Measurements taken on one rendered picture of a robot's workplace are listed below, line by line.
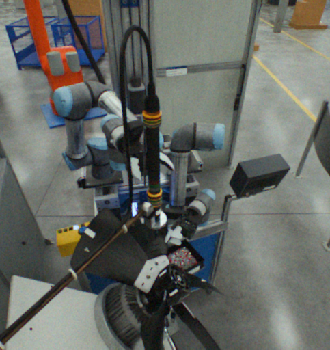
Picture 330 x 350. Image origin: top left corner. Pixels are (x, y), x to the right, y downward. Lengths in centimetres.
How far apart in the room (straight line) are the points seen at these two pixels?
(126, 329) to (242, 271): 166
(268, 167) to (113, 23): 105
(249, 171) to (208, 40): 157
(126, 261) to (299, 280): 194
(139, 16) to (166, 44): 102
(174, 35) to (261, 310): 232
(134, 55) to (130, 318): 123
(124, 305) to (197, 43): 222
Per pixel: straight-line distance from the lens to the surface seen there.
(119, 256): 89
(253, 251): 267
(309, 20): 1320
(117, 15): 152
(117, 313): 100
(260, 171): 145
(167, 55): 256
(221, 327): 226
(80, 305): 102
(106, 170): 163
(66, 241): 133
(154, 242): 111
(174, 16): 253
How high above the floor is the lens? 207
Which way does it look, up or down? 39 degrees down
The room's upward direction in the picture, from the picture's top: straight up
